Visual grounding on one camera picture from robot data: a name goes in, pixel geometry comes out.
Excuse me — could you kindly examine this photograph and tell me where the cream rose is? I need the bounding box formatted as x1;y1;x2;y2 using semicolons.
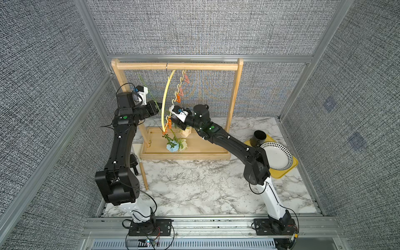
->
168;129;188;153

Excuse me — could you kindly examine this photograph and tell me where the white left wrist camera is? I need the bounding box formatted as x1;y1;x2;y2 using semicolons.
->
133;85;149;105

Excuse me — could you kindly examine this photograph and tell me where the blue flower with stem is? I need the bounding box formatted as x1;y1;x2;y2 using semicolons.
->
163;134;180;153

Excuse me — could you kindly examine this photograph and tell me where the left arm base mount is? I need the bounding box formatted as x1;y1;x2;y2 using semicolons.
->
128;219;172;236

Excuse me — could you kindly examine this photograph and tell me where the white dotted plate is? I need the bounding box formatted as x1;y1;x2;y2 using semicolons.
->
260;142;293;171

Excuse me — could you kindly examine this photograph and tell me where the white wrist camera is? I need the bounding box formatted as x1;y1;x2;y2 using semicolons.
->
133;85;149;105
169;105;188;121

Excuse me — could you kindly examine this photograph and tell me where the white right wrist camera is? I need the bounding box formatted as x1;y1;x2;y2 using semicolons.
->
169;105;188;121

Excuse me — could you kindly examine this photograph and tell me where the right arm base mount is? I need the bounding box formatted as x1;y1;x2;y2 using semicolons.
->
251;219;298;236

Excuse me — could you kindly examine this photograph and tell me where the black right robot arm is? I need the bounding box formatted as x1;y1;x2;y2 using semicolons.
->
169;105;295;234

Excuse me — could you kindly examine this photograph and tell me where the aluminium rail front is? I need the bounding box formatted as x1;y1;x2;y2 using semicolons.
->
80;215;344;241

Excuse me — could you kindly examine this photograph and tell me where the wooden stick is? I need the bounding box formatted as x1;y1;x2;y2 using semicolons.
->
139;162;149;191

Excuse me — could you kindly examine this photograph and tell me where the black mug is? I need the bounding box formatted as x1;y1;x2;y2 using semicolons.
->
250;130;267;148

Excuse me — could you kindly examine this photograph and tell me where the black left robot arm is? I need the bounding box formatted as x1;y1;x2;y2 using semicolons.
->
95;91;158;223

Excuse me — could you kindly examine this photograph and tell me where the wooden clothes rack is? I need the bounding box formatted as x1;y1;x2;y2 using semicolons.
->
111;58;244;160

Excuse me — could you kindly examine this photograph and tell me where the black handled spatula tool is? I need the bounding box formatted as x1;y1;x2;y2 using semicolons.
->
130;154;139;176

